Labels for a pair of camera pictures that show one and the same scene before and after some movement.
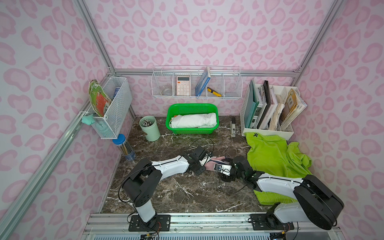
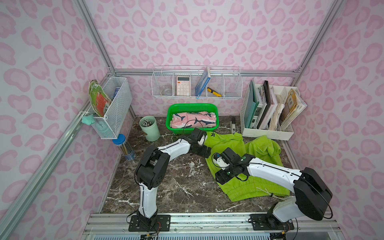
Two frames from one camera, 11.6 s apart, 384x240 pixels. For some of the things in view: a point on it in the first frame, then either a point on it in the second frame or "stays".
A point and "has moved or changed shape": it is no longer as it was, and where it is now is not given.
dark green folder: x=251 y=104 stays
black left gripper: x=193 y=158 to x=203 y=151
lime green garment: x=273 y=155 has moved or changed shape
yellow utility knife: x=214 y=92 stays
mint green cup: x=148 y=124 stays
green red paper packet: x=98 y=98 stays
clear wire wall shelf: x=196 y=81 stays
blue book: x=203 y=82 stays
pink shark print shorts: x=210 y=165 to x=193 y=119
